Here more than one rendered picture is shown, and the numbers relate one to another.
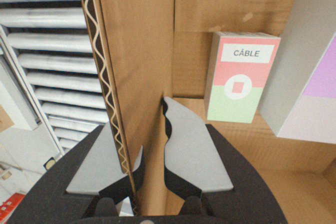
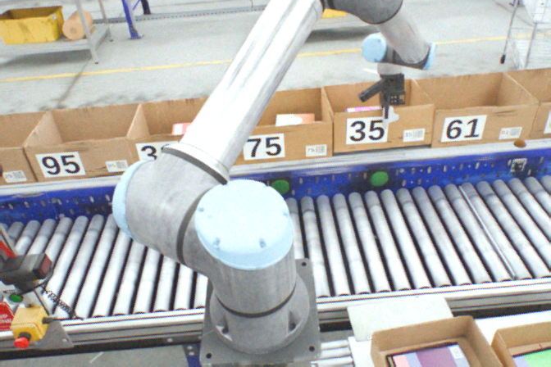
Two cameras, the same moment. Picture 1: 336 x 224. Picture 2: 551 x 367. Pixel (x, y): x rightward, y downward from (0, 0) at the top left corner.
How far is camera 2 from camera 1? 1.78 m
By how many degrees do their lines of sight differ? 70
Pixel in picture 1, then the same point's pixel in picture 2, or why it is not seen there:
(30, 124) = not seen: outside the picture
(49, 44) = (410, 247)
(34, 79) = (459, 273)
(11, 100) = (520, 318)
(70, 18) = (384, 229)
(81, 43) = (399, 226)
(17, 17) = (396, 266)
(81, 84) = (439, 231)
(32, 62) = (437, 268)
